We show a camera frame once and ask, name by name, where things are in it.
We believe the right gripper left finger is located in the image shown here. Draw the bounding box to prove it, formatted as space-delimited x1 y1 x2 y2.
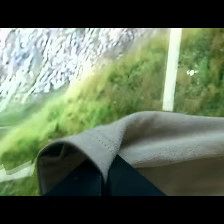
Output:
44 158 104 197

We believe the brown shirt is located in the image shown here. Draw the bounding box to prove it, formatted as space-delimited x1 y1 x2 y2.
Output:
35 110 224 197

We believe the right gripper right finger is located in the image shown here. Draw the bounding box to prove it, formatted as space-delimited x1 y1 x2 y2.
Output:
106 153 167 197

